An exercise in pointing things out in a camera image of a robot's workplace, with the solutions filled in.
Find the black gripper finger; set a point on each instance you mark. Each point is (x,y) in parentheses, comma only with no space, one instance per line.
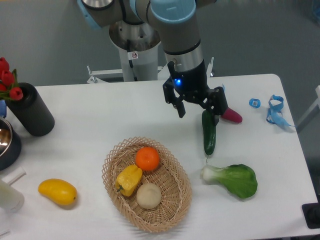
(177,102)
(215,103)

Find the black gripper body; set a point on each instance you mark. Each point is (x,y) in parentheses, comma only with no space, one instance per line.
(191,84)

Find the yellow bell pepper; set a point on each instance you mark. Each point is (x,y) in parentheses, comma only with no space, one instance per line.
(127,181)

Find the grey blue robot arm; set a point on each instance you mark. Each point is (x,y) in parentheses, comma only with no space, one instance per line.
(174,20)

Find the woven wicker basket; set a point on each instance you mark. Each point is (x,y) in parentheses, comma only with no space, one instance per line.
(170,177)

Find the purple sweet potato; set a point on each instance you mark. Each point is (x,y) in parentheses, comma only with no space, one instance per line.
(232,116)

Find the green cucumber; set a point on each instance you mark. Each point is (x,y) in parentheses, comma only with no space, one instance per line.
(209,133)

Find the blue round sticker tag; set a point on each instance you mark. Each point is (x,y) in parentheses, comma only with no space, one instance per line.
(254,103)

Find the blue crumpled ribbon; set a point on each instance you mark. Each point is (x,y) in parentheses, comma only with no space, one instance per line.
(274,113)

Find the orange fruit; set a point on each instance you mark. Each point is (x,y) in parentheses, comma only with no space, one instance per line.
(147,158)

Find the green bok choy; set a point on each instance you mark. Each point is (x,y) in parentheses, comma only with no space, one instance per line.
(239,179)

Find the beige round bun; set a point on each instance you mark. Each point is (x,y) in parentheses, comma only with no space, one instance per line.
(148,196)

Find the black cylindrical vase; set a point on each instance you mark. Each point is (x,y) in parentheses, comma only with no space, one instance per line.
(32,111)

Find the black device at table edge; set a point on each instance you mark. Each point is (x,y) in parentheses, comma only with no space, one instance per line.
(311,212)

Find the yellow mango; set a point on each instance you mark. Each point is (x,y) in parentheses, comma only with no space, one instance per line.
(58,191)

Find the red tulip flowers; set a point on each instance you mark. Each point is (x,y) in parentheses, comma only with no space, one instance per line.
(9,86)

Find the dark metal bowl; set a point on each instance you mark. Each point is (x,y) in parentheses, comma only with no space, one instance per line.
(10,144)

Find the white plastic bottle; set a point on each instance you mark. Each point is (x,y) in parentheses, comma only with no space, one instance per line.
(11,200)

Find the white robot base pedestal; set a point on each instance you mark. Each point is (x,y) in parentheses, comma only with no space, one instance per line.
(137,46)

